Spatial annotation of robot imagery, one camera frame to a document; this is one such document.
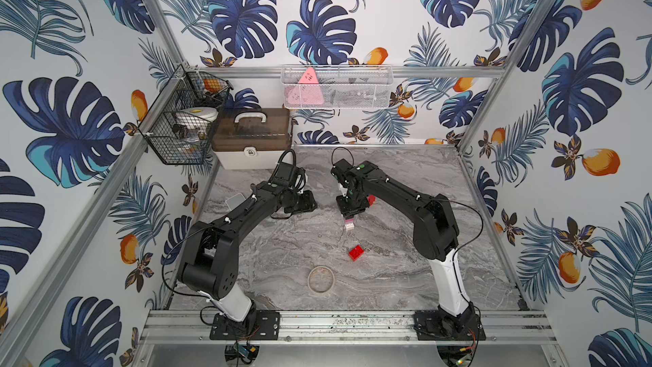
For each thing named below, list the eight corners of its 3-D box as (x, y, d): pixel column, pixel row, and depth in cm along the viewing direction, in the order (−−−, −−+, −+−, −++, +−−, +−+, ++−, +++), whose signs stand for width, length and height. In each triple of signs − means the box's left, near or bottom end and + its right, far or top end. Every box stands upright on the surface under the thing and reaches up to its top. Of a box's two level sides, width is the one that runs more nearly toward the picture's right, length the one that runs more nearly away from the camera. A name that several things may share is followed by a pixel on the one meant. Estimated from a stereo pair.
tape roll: (307, 292, 83) (307, 290, 81) (308, 268, 88) (308, 266, 86) (334, 292, 83) (335, 290, 81) (334, 268, 88) (334, 266, 86)
